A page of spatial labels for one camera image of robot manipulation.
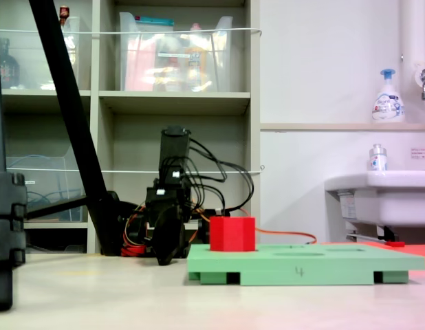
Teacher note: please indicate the white ceramic sink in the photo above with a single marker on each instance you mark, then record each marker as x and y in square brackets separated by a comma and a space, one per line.
[388, 199]

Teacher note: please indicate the black tripod leg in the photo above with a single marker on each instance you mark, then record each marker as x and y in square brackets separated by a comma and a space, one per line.
[6, 223]
[71, 103]

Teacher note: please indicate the dark glass bottle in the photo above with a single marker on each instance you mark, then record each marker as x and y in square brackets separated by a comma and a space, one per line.
[8, 68]

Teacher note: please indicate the white foam soap pump bottle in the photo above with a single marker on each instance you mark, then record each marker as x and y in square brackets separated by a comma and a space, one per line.
[388, 106]

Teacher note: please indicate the black tripod brace bar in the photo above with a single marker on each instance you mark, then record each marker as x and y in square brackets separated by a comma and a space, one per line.
[54, 208]

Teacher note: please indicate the bottle with pink cap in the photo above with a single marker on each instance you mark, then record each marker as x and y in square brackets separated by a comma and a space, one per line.
[196, 58]

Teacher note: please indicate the white sign with red print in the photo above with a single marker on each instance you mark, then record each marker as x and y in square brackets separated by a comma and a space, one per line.
[421, 153]

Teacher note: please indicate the beige shelf unit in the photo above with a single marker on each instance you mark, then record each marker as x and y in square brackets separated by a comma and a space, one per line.
[174, 99]

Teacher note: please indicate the large clear storage bin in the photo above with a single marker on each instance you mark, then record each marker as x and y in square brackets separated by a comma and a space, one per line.
[147, 68]

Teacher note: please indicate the brown bottle with red cap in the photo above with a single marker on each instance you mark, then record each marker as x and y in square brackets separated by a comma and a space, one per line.
[64, 13]

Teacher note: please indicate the red octagonal pillar block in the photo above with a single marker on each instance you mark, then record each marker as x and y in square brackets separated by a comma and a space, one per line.
[233, 233]

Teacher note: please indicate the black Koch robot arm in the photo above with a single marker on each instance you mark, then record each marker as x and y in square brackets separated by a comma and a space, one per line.
[174, 148]

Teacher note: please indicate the clear plastic storage bin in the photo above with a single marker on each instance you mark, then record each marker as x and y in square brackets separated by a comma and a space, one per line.
[30, 68]
[44, 185]

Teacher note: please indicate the small clear sanitizer bottle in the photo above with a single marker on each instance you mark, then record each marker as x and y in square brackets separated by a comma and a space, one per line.
[378, 159]

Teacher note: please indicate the black printed gripper finger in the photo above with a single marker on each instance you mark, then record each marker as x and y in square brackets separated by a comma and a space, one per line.
[169, 237]

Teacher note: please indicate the green shape sorter board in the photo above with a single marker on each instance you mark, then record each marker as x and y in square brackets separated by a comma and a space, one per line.
[302, 271]

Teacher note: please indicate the small red flat piece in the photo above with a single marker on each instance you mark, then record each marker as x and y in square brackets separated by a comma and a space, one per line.
[395, 243]

